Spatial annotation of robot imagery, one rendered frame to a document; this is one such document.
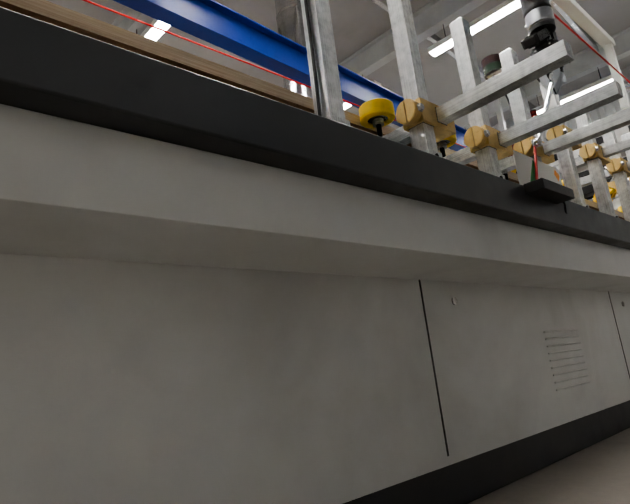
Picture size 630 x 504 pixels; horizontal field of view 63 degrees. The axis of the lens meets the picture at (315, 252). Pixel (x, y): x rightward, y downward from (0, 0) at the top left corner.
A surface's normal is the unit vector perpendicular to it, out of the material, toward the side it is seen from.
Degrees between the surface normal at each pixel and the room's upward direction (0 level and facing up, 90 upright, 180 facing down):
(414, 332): 90
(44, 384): 90
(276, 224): 90
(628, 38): 90
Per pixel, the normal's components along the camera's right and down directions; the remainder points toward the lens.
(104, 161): 0.66, -0.25
